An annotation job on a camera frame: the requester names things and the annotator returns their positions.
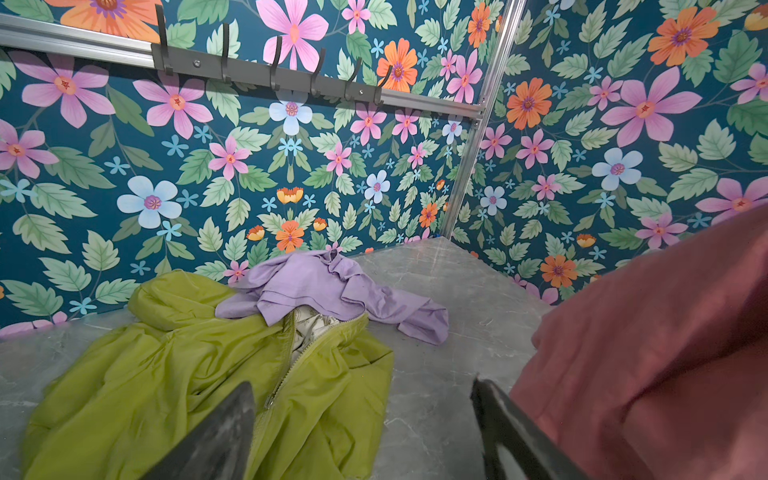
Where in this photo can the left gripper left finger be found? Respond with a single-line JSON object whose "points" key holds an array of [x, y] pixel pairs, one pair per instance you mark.
{"points": [[218, 447]]}

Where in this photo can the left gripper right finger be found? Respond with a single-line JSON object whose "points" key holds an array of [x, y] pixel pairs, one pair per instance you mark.
{"points": [[513, 445]]}

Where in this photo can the pink cloth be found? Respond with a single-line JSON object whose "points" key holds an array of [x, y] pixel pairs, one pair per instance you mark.
{"points": [[658, 370]]}

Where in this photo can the lavender purple cloth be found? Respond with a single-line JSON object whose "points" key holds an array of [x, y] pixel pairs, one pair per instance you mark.
{"points": [[334, 286]]}

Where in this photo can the lime green jacket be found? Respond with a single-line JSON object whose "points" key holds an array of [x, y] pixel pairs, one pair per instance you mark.
{"points": [[320, 387]]}

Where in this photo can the grey coat hook rack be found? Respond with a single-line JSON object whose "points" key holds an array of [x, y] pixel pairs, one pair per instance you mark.
{"points": [[222, 67]]}

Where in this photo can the aluminium frame right post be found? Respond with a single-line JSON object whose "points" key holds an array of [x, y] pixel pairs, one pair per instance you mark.
{"points": [[513, 13]]}

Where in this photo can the aluminium frame rear crossbar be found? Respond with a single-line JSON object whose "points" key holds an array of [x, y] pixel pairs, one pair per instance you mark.
{"points": [[35, 35]]}

